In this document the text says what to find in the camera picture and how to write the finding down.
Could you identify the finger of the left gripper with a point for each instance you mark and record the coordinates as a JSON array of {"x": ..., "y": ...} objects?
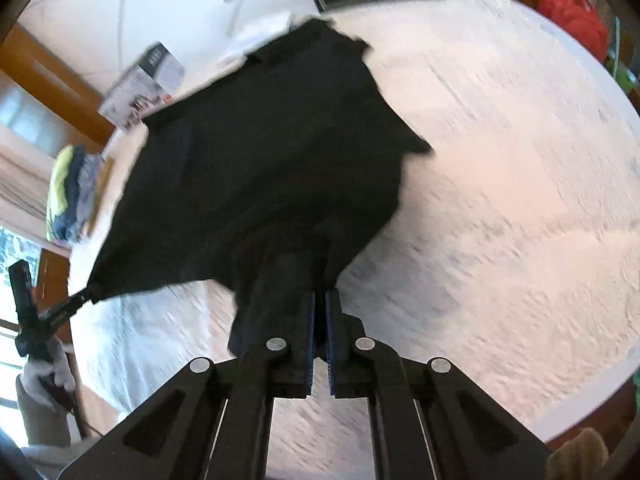
[
  {"x": 21, "y": 284},
  {"x": 61, "y": 312}
]

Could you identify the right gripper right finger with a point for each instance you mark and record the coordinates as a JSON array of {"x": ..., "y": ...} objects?
[{"x": 427, "y": 420}]

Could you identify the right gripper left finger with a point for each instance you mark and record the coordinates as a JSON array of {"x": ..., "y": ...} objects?
[{"x": 211, "y": 420}]

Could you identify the black garment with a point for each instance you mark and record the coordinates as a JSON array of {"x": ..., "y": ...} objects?
[{"x": 268, "y": 181}]

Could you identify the stack of folded clothes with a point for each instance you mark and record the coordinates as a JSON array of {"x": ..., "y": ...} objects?
[{"x": 76, "y": 186}]

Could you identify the white gloved left hand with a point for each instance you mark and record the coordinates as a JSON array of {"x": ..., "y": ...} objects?
[{"x": 50, "y": 382}]

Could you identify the white lace tablecloth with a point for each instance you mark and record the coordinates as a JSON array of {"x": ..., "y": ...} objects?
[{"x": 514, "y": 249}]

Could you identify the tea set cardboard box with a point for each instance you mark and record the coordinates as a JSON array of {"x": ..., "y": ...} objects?
[{"x": 149, "y": 83}]

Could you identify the white paper booklet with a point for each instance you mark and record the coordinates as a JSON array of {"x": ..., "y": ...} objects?
[{"x": 249, "y": 37}]

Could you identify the red plastic basket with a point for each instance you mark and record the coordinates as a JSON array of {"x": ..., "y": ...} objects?
[{"x": 580, "y": 20}]

